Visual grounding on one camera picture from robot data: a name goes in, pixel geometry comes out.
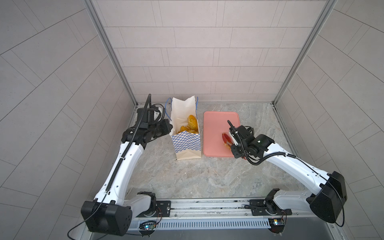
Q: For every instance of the left circuit board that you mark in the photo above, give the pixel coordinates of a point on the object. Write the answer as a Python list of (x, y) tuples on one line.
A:
[(148, 226)]

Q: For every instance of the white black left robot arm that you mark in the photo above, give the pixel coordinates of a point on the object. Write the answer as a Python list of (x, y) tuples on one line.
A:
[(110, 213)]

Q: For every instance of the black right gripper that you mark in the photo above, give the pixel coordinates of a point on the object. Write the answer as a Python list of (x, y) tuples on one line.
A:
[(235, 154)]

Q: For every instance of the sesame oval bread roll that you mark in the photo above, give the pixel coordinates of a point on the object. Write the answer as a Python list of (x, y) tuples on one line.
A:
[(192, 122)]

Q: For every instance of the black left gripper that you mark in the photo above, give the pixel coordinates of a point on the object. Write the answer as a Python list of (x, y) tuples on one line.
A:
[(165, 129)]

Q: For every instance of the aluminium corner profile left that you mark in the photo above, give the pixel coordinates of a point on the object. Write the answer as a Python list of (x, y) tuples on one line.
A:
[(107, 44)]

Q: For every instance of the right circuit board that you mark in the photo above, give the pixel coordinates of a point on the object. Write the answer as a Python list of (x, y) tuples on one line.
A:
[(277, 226)]

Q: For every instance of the pink plastic tray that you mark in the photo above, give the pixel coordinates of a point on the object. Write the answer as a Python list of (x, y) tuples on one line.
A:
[(214, 124)]

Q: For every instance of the red silicone steel tongs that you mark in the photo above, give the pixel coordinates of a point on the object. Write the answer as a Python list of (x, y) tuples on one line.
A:
[(227, 139)]

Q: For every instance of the blue checkered paper bag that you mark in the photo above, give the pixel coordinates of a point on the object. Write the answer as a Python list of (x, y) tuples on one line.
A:
[(187, 146)]

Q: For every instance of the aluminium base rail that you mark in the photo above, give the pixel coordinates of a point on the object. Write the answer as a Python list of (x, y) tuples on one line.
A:
[(235, 218)]

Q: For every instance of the aluminium corner profile right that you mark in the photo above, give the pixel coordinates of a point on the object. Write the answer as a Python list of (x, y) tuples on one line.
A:
[(321, 20)]

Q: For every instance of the circuit board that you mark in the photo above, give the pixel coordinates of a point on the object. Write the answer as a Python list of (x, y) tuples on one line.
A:
[(277, 226), (148, 226)]

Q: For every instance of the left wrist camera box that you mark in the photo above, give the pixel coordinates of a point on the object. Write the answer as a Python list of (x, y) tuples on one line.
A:
[(149, 117)]

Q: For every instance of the aluminium corner profile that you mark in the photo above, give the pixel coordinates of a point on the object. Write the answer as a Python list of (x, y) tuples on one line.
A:
[(321, 20), (107, 44)]

